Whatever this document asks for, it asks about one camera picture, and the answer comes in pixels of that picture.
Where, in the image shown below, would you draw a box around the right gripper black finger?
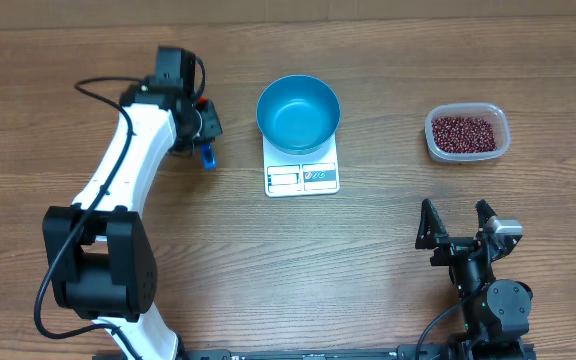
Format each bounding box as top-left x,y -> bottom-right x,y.
415,198 -> 449,250
475,199 -> 497,231

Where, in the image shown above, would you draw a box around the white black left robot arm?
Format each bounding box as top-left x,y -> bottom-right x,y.
33,71 -> 222,359

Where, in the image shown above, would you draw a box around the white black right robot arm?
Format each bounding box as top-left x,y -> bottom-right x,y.
414,198 -> 537,360

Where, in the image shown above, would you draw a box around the blue plastic bowl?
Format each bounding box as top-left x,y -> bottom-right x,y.
256,74 -> 342,155

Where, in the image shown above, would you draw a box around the white digital kitchen scale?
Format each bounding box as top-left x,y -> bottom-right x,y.
263,137 -> 340,198

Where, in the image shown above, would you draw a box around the clear plastic food container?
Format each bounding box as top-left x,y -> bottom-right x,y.
424,102 -> 511,163

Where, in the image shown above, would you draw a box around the red adzuki beans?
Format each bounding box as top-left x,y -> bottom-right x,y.
431,116 -> 497,153

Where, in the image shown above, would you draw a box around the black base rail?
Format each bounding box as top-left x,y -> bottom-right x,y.
91,342 -> 538,360

